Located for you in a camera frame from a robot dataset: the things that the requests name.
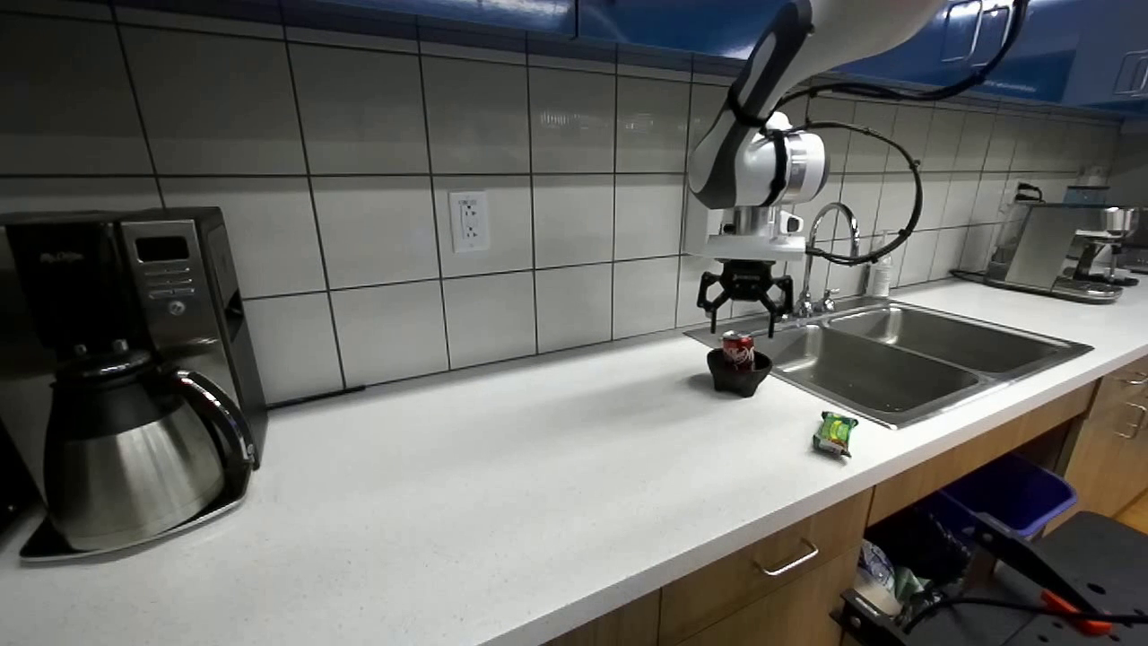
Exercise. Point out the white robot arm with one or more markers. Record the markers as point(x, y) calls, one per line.
point(753, 168)

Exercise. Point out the black trash bin with bag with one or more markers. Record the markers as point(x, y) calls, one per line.
point(910, 561)

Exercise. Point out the green granola bar wrapper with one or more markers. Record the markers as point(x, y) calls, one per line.
point(832, 437)

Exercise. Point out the stainless steel sink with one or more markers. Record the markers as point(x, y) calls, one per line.
point(902, 363)

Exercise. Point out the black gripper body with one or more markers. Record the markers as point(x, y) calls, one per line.
point(744, 282)

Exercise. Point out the black bowl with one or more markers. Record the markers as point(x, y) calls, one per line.
point(735, 373)

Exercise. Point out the chrome sink faucet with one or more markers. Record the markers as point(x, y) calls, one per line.
point(811, 253)

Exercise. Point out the steel coffee carafe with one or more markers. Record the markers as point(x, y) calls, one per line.
point(135, 449)

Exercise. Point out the blue upper cabinet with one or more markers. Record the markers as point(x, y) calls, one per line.
point(1079, 56)

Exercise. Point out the wooden cabinet drawer front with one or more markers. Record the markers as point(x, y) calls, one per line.
point(734, 605)

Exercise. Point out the silver espresso machine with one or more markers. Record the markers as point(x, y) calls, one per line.
point(1066, 250)

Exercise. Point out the white wall outlet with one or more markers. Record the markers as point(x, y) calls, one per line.
point(471, 227)

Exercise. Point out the blue recycling bin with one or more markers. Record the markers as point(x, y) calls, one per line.
point(1008, 488)

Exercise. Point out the silver drawer handle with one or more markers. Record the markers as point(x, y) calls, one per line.
point(800, 558)

